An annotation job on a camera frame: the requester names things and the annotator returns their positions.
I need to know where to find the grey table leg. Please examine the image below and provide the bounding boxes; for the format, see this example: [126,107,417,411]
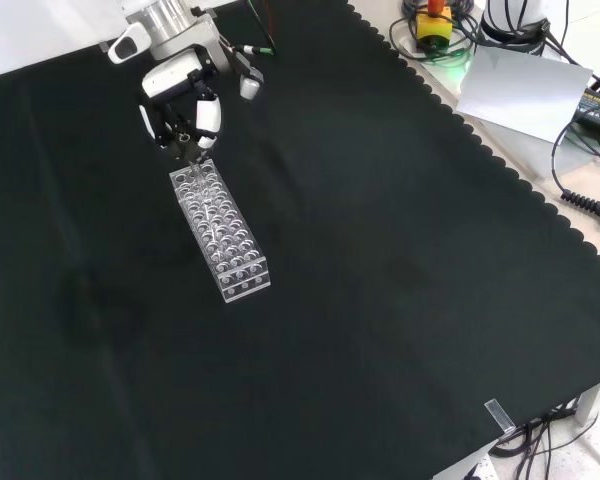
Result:
[574,378,600,427]

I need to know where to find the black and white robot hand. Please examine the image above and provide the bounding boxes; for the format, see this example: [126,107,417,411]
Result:
[138,12,267,164]

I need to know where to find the black bench cloth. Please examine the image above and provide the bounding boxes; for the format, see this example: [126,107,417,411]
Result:
[0,0,600,480]

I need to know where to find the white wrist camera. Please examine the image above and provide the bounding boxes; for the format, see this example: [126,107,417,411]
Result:
[106,21,150,66]

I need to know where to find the pale board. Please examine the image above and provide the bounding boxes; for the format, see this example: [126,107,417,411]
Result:
[454,45,595,145]

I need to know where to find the clear tape strip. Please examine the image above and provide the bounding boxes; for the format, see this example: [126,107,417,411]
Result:
[483,397,517,437]

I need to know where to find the black floor cables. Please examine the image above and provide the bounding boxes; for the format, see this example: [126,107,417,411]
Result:
[488,382,600,480]

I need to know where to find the clear plastic test tube rack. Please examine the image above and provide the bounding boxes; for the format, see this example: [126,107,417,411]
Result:
[168,159,273,305]

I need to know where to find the green cable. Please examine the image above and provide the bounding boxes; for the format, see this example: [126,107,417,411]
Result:
[419,43,477,66]

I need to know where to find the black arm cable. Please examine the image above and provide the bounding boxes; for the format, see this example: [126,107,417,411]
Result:
[497,0,581,65]

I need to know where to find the black cable with ribbed sleeve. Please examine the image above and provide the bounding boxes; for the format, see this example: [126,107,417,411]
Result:
[549,119,600,222]

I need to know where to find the green and red hand wires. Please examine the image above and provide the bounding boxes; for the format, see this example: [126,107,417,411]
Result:
[219,0,279,57]

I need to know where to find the clear glass test tube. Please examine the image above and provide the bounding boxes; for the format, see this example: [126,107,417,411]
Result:
[191,155,213,221]

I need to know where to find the yellow stop button box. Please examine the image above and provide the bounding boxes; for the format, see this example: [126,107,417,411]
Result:
[415,0,454,52]

